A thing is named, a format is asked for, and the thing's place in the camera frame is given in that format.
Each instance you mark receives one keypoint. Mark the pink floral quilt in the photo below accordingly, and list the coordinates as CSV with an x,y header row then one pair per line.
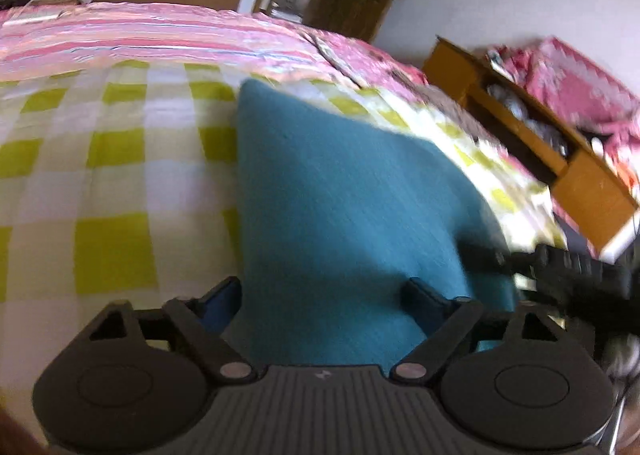
x,y
575,85

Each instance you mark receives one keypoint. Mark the pink striped blanket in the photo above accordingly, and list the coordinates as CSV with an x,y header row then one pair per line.
x,y
175,35

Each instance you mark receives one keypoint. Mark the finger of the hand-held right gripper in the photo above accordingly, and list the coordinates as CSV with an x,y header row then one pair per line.
x,y
480,255

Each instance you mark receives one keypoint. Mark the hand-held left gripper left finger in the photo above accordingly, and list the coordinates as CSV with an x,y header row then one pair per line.
x,y
225,300

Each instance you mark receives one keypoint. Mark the white plastic bag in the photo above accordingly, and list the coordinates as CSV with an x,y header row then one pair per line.
x,y
505,97

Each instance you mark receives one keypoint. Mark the wooden desk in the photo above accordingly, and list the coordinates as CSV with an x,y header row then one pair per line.
x,y
590,185

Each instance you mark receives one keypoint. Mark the teal knitted sweater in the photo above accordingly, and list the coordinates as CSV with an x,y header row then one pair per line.
x,y
350,215

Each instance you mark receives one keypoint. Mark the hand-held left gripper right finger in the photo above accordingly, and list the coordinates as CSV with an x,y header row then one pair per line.
x,y
425,302

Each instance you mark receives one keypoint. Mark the yellow checked bed sheet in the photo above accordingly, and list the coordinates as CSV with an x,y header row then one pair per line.
x,y
125,175

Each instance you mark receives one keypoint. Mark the pink floral cloth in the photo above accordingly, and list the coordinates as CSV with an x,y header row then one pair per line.
x,y
370,60

